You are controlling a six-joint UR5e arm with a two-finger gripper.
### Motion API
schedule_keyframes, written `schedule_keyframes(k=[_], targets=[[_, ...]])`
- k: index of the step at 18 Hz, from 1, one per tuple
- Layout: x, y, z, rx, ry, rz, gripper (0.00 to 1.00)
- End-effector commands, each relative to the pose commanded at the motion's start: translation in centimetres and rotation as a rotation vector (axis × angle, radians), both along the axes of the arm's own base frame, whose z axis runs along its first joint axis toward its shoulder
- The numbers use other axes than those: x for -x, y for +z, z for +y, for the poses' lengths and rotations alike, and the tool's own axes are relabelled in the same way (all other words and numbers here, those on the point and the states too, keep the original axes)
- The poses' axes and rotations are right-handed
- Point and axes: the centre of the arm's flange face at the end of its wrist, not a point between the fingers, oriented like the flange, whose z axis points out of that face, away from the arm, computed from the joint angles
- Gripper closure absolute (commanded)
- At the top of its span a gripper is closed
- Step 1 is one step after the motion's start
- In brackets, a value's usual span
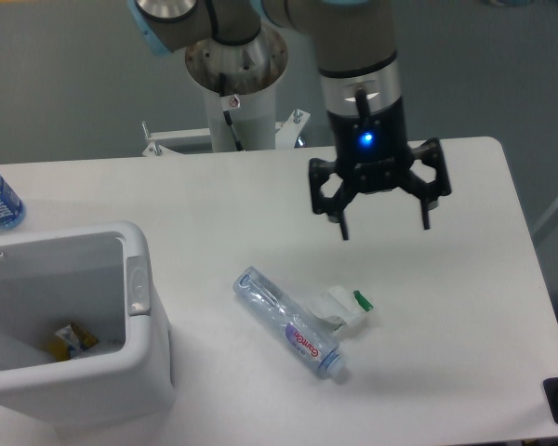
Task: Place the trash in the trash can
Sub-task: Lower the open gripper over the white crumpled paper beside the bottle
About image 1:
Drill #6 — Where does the white plastic trash can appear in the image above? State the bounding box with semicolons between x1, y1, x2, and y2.
0;222;175;426

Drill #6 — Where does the yellow snack packet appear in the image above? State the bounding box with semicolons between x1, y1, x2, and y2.
46;322;99;361

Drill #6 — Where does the clear crushed plastic bottle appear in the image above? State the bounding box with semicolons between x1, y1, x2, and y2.
232;267;346;380

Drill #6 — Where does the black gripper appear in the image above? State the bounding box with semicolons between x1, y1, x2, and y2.
308;98;452;241

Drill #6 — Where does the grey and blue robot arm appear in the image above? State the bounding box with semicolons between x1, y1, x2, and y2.
127;1;451;225

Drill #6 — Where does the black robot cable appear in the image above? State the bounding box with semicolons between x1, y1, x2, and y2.
218;72;244;152

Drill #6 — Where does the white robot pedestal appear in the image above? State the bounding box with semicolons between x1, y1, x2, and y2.
142;24;311;157

